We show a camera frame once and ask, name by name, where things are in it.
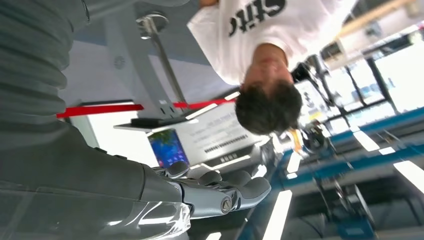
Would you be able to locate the person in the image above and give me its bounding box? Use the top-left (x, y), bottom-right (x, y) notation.
top-left (186, 0), bottom-right (360, 137)

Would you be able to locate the red barrier belt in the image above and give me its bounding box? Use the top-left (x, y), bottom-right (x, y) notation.
top-left (56, 97), bottom-right (238, 119)

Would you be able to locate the chrome stanchion post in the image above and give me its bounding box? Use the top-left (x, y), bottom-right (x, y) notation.
top-left (135, 13), bottom-right (190, 108)

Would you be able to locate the grey kiosk stand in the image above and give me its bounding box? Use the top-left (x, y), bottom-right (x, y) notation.
top-left (102, 0), bottom-right (276, 173)

